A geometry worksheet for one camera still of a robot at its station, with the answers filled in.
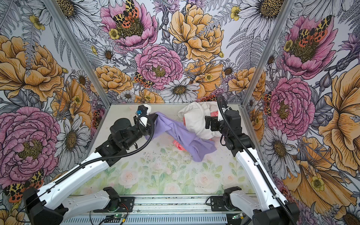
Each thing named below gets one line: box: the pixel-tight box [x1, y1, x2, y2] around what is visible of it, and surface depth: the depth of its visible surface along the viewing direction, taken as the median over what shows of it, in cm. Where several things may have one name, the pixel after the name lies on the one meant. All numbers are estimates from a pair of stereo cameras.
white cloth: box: [177, 101, 222, 140], surface depth 96 cm
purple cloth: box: [145, 111, 218, 163], surface depth 76 cm
